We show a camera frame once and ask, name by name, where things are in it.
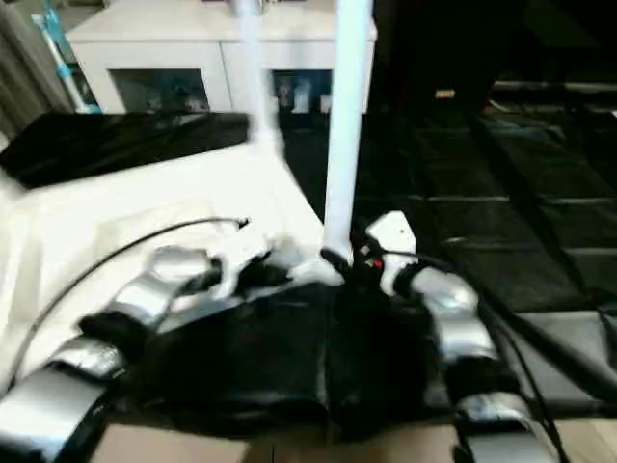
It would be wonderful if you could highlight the grey curtain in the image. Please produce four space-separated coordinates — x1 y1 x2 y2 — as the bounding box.
0 0 61 136

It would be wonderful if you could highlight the white cabinet with glass doors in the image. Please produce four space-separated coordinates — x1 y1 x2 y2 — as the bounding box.
66 0 379 115

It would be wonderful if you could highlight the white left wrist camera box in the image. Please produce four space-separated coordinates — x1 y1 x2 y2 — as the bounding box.
214 231 276 295

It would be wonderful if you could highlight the white plastic table top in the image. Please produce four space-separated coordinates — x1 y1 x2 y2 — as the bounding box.
0 135 346 387

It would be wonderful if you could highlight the black mat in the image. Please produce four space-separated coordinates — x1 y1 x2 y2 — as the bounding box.
0 92 617 435

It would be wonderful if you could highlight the light blue plastic item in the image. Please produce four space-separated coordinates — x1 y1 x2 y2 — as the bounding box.
31 8 102 115

